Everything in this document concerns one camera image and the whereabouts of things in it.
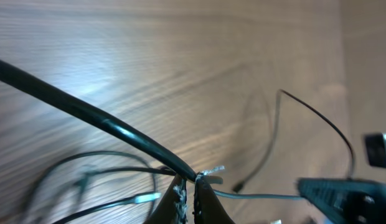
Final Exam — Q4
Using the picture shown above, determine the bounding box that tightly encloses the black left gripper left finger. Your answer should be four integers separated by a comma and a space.
144, 174, 187, 224

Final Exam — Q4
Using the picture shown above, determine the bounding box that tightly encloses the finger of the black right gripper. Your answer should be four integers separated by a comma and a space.
297, 178, 386, 224

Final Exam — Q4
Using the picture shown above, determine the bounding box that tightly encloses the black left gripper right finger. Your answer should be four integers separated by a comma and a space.
193, 166, 235, 224

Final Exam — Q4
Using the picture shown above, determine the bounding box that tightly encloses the thin black separated cable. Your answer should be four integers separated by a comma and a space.
232, 89, 355, 194

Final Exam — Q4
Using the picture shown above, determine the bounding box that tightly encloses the black cable bundle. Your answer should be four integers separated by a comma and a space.
0, 57, 303, 224

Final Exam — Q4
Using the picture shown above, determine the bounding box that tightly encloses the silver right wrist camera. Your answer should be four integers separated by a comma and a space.
364, 133, 386, 169

